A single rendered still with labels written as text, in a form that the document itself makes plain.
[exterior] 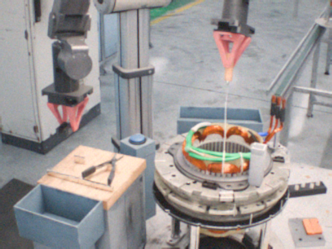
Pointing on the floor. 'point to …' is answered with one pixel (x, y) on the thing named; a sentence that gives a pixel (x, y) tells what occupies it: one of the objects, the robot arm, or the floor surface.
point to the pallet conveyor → (285, 89)
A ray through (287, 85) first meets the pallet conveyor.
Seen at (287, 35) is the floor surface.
